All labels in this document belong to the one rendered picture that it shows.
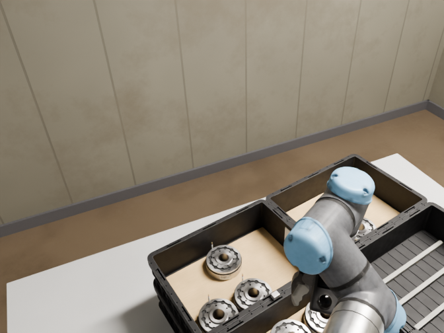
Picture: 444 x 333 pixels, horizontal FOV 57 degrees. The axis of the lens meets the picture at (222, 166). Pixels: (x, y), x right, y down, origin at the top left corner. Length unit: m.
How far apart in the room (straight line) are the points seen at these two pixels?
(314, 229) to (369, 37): 2.51
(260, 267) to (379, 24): 2.19
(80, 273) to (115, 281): 0.13
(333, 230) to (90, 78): 1.85
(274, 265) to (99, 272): 0.58
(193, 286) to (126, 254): 0.37
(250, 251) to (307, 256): 0.64
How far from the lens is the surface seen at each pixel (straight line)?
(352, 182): 0.70
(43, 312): 1.43
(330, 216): 0.66
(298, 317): 1.14
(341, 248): 0.65
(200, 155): 2.75
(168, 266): 1.21
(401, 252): 1.34
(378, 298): 0.68
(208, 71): 2.48
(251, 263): 1.23
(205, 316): 1.10
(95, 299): 1.40
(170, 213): 2.60
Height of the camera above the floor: 1.79
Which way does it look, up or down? 38 degrees down
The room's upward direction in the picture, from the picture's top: 3 degrees counter-clockwise
